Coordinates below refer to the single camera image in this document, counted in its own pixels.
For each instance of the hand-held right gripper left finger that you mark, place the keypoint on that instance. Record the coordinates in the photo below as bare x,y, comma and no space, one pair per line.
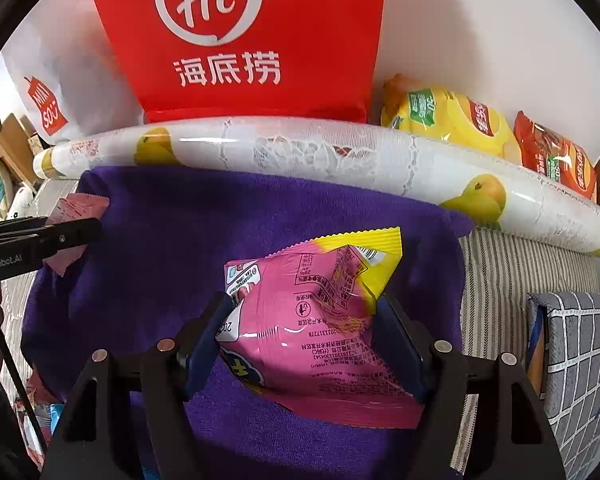
209,342

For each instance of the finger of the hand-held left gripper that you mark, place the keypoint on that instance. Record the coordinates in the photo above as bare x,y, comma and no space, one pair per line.
65,235

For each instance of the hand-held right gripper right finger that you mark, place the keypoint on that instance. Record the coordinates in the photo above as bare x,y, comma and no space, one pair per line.
400,347

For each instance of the pale pink snack packet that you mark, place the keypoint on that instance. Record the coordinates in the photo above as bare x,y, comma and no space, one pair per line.
77,207

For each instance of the pink and yellow snack packet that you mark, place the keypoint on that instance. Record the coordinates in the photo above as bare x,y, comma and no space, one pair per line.
300,320

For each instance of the white plush toy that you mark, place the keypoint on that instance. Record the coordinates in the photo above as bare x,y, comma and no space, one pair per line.
20,205

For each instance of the wooden stool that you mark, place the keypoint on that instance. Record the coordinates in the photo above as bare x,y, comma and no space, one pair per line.
10,140

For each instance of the purple towel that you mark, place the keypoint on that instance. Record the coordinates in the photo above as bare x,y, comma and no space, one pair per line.
180,230

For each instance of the striped bed mattress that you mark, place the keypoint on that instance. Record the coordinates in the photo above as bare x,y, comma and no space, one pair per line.
510,280

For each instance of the white plastic bag red label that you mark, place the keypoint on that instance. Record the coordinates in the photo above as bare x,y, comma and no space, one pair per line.
80,80

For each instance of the grey checked folded cloth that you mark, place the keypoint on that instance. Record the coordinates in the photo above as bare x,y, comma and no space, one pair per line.
580,360

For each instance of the rolled lemon print tablecloth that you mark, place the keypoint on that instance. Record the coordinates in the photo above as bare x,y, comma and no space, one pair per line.
290,147

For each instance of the red paper bag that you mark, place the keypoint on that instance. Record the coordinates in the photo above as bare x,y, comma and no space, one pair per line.
240,80

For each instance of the large yellow snack bag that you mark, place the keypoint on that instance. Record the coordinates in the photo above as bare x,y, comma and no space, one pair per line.
445,115

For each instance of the large orange snack bag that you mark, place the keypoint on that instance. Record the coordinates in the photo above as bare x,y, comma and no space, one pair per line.
555,155

